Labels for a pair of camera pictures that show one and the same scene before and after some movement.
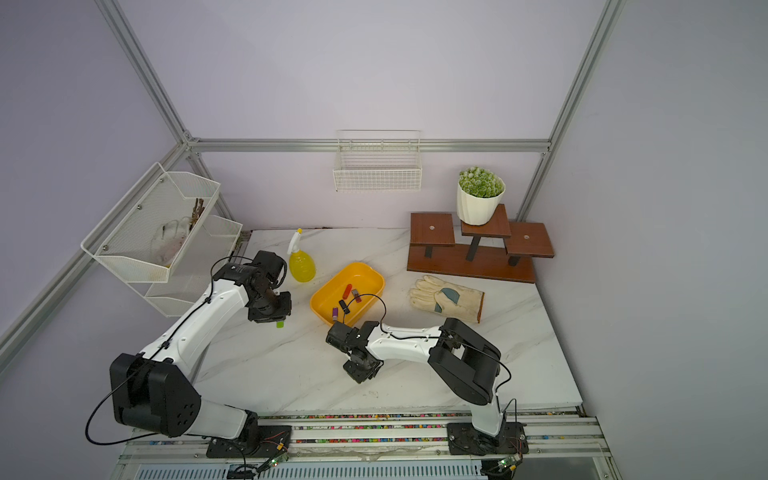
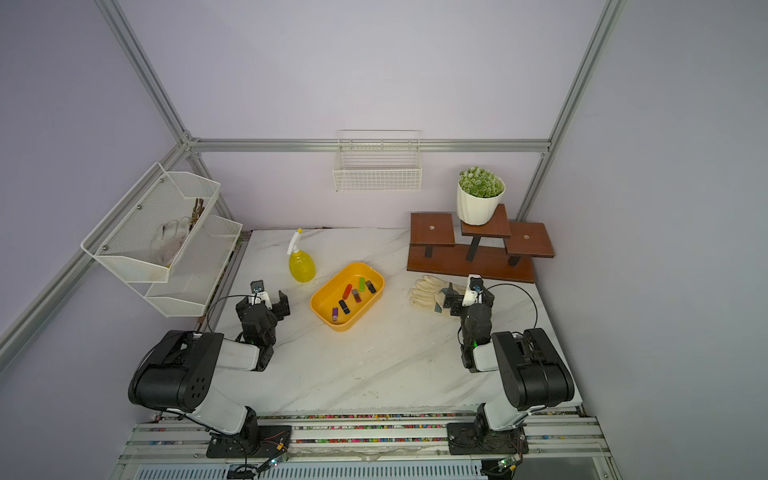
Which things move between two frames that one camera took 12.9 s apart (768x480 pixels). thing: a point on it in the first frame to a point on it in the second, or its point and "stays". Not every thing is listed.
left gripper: x=284 y=311 to x=281 y=307
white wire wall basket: x=378 y=161 stays
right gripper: x=359 y=374 to x=456 y=300
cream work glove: x=437 y=296 stays
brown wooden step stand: x=499 y=250 stays
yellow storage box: x=348 y=294 stays
